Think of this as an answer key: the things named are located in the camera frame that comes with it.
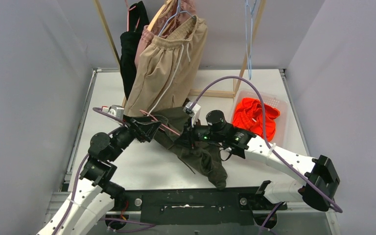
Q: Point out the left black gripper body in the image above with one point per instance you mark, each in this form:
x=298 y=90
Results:
x=136 y=129

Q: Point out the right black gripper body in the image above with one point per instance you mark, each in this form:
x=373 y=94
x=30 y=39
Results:
x=190 y=131

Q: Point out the pink hanger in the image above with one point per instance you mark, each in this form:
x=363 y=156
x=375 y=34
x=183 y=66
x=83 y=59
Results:
x=163 y=126
x=133 y=16

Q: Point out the olive green shorts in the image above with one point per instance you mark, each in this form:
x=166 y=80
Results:
x=204 y=158

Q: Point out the beige shorts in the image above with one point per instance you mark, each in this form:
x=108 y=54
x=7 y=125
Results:
x=167 y=69

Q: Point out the orange shorts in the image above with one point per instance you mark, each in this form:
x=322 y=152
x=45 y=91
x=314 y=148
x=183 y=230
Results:
x=249 y=115

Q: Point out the light blue wire hanger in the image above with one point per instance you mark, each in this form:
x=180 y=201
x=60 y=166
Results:
x=249 y=10

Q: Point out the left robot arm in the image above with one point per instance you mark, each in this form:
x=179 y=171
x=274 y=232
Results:
x=94 y=193

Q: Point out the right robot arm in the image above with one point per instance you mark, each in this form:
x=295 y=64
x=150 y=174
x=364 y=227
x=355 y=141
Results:
x=314 y=180

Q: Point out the black shorts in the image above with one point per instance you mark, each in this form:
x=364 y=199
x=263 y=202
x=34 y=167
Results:
x=129 y=42

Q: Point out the pink hanger on black shorts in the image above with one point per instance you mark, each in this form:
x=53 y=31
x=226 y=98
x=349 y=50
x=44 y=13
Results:
x=133 y=16

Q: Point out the pink shorts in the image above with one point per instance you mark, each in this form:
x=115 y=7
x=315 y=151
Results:
x=147 y=36

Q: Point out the wooden hanger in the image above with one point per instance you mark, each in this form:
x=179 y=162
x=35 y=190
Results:
x=166 y=7

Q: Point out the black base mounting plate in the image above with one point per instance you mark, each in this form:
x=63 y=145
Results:
x=199 y=206

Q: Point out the white plastic basket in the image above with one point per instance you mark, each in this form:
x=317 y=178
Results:
x=273 y=101

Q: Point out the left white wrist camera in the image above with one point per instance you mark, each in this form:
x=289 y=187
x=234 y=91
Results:
x=116 y=111

